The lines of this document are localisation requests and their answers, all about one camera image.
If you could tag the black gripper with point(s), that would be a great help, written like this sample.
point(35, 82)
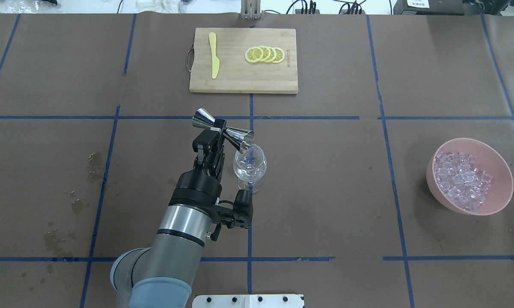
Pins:
point(195, 185)

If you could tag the steel double jigger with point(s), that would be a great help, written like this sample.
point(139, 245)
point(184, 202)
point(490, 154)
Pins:
point(240, 139)

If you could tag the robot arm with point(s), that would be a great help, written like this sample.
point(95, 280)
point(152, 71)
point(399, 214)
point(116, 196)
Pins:
point(161, 276)

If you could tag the clear wine glass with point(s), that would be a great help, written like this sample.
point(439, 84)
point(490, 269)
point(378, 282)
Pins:
point(250, 168)

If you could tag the pink bowl of ice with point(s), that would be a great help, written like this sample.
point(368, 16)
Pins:
point(469, 177)

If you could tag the bamboo cutting board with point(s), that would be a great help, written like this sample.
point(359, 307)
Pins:
point(236, 75)

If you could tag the yellow plastic knife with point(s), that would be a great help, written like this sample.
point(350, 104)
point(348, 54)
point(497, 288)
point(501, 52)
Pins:
point(215, 61)

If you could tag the lemon slices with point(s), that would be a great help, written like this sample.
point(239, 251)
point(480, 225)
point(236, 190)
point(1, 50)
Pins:
point(265, 54)

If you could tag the brown paper table mat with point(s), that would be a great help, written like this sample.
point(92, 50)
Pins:
point(95, 129)

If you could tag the black power box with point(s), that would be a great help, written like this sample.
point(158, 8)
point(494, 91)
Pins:
point(428, 7)

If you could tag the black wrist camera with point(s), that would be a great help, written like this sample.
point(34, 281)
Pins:
point(232, 214)

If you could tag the aluminium frame post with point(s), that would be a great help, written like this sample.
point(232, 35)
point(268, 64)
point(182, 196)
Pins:
point(251, 9)

